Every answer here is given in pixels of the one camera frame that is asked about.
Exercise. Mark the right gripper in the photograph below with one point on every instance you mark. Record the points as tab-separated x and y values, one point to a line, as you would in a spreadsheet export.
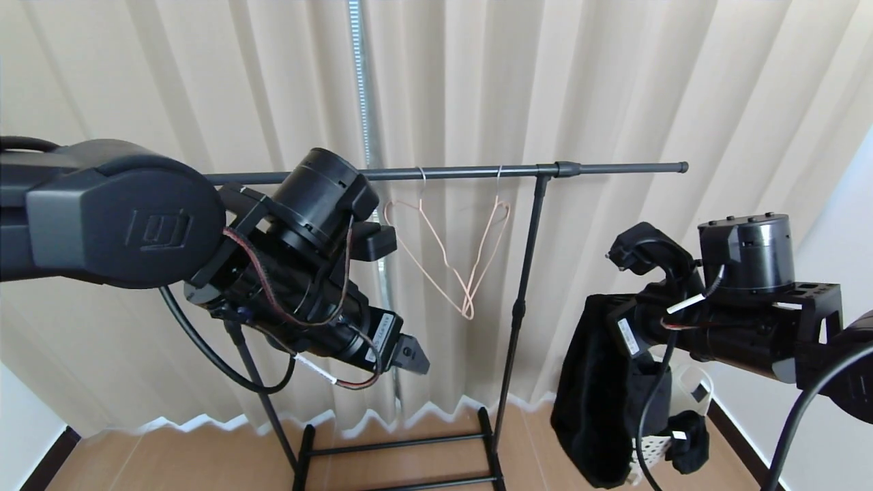
743	337

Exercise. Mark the black clothes rack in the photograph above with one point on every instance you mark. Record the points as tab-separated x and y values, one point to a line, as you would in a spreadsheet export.
464	171

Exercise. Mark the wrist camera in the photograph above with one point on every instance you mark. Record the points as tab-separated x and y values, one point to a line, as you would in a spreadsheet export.
648	249
374	242

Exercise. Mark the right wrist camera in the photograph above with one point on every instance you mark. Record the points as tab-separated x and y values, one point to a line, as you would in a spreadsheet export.
648	249

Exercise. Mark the pink clothes hanger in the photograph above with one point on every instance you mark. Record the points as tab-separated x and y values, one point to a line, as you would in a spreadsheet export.
423	256
492	232

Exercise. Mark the black shorts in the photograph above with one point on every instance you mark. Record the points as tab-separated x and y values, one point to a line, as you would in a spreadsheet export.
593	395

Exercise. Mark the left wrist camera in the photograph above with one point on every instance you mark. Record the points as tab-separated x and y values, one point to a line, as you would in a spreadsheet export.
374	242

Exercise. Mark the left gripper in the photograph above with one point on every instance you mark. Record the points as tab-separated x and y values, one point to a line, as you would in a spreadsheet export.
341	337

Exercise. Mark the white laundry basket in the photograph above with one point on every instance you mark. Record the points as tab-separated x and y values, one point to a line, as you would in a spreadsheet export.
653	455

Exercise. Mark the beige curtain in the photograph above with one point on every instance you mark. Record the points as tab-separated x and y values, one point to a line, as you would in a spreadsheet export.
614	82

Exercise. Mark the window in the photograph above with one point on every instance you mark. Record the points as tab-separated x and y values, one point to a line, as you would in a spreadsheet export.
368	102

